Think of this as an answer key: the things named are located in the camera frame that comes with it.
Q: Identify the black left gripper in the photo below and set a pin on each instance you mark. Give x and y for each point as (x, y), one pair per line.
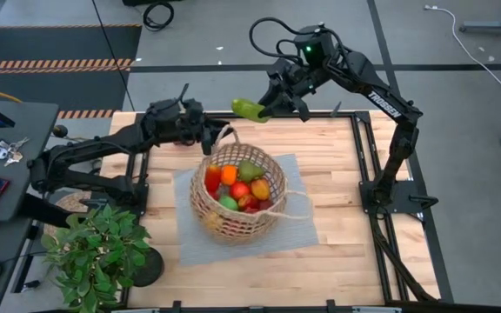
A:
(194, 128)

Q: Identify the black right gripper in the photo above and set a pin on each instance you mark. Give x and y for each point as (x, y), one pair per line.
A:
(296, 84)

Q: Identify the green cucumber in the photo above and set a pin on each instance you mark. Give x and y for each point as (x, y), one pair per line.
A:
(248, 110)

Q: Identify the small orange fruit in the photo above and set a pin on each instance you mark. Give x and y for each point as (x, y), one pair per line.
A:
(229, 175)

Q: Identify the red streaked apple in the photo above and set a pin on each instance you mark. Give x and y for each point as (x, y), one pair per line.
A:
(239, 190)

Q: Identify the green apple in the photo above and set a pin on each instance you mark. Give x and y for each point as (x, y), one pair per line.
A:
(229, 203)

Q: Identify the orange-red peach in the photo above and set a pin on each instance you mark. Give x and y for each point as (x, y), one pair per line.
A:
(260, 189)

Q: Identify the large red apple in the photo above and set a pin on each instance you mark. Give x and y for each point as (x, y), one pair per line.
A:
(265, 204)

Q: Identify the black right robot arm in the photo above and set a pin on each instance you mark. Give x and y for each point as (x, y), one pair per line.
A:
(385, 104)

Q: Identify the green pear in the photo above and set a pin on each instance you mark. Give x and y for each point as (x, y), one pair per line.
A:
(249, 171)

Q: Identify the red and yellow fruit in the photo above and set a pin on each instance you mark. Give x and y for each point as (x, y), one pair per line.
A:
(248, 201)

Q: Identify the grey woven placemat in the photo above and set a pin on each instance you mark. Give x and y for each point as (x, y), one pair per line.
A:
(294, 235)

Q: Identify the black plant pot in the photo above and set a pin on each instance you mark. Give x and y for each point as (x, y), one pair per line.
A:
(150, 267)

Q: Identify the round woven mat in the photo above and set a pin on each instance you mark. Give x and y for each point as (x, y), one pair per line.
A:
(72, 204)

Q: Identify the green leafy plant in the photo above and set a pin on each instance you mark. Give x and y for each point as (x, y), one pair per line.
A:
(94, 256)

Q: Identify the black hazard-striped floor mat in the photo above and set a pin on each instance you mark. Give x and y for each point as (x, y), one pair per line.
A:
(50, 48)

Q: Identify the dark grey table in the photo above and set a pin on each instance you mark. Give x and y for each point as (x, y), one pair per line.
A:
(15, 174)

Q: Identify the bunch of keys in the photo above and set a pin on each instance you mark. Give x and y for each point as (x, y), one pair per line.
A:
(9, 150)

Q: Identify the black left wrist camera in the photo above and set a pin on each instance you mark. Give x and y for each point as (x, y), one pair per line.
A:
(193, 106)

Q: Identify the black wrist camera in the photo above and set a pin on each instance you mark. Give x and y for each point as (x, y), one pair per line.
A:
(193, 106)
(282, 67)

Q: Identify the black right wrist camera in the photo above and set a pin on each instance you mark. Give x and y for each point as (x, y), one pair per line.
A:
(282, 67)

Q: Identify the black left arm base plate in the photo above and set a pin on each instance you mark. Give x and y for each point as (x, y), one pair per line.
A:
(139, 197)

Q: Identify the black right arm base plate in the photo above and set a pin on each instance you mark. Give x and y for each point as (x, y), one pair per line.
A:
(400, 197)

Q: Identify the black diagonal frame brace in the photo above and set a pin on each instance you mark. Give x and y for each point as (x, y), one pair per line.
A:
(400, 269)

